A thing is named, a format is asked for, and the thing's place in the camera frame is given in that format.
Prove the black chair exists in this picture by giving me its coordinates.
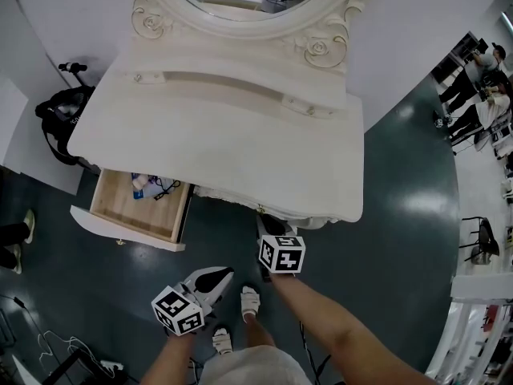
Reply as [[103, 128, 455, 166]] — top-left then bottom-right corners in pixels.
[[458, 216, 501, 266]]

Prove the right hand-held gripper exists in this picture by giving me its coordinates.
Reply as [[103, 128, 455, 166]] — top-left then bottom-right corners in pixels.
[[256, 213, 306, 282]]

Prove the oval white framed mirror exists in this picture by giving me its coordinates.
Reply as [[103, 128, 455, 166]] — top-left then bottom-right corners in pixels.
[[127, 0, 376, 71]]

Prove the white vanity dressing table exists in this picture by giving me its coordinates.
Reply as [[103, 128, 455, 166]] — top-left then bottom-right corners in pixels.
[[66, 34, 366, 232]]

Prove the person's right leg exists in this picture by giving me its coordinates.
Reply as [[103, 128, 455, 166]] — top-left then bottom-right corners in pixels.
[[244, 314, 277, 349]]

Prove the black cable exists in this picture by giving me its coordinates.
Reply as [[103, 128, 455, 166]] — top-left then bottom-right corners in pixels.
[[154, 178, 182, 202]]

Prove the person's white dress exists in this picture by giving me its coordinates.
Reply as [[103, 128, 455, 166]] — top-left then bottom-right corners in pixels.
[[198, 345, 313, 385]]

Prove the person's white sandal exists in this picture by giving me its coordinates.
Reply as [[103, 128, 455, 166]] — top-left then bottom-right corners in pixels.
[[211, 326, 234, 356], [239, 286, 262, 323]]

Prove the person's right white sandal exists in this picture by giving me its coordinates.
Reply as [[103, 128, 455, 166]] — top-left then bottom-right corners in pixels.
[[239, 286, 262, 323]]

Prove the person's left forearm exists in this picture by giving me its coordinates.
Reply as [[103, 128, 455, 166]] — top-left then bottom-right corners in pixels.
[[139, 333, 197, 385]]

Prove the black scooter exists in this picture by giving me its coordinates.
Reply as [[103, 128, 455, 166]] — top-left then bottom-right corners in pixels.
[[34, 61, 97, 166]]

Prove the person's left white sandal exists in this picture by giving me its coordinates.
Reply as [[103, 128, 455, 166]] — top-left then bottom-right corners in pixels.
[[211, 326, 234, 356]]

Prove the clear plastic bag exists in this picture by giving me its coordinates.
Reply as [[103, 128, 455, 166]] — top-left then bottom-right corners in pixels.
[[143, 174, 177, 198]]

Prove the person's right forearm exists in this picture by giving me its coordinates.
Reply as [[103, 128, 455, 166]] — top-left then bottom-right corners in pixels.
[[270, 273, 438, 385]]

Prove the black bag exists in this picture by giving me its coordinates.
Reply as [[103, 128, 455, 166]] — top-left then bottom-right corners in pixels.
[[34, 86, 97, 166]]

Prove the grey open shelf cabinet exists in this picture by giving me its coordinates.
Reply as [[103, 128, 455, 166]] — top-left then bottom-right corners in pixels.
[[430, 30, 491, 86]]

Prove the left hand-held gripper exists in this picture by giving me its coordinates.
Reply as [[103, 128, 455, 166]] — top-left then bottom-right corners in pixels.
[[151, 266, 234, 336]]

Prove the white glossy furniture frame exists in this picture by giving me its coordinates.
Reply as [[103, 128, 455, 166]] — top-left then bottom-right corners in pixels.
[[424, 273, 513, 385]]

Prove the blue packet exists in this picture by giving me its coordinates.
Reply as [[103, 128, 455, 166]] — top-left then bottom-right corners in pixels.
[[131, 173, 147, 201]]

